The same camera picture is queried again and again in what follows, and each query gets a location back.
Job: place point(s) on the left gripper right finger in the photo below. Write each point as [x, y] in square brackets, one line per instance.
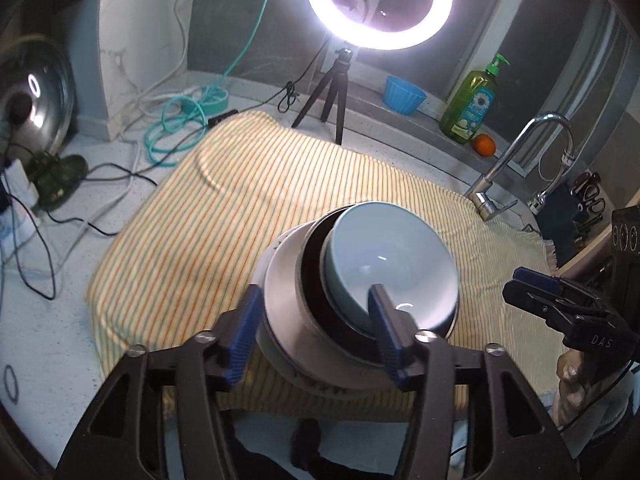
[421, 362]

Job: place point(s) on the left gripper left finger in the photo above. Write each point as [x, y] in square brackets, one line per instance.
[211, 362]

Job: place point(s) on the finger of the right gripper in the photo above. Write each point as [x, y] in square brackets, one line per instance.
[537, 277]

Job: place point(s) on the large steel bowl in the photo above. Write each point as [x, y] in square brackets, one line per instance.
[290, 340]

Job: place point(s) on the pale green ceramic bowl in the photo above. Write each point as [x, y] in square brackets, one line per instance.
[382, 243]

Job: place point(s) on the red steel bowl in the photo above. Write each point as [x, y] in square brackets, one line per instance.
[312, 292]

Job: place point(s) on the gloved right hand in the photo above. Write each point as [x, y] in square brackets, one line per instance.
[585, 380]

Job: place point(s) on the black scissors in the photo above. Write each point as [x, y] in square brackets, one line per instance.
[591, 205]

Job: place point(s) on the striped yellow cloth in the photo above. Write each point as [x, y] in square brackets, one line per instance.
[189, 252]

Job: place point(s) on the orange fruit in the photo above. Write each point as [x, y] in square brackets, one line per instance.
[484, 145]

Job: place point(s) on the green dish soap bottle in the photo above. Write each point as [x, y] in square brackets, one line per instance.
[472, 101]

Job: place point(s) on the blue fluted bowl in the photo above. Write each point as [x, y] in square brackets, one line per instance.
[402, 96]

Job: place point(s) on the black tripod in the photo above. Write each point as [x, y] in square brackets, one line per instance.
[335, 80]

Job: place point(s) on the black camera box right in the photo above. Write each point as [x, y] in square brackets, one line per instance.
[625, 240]

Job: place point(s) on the ring light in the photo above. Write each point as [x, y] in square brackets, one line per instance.
[386, 25]

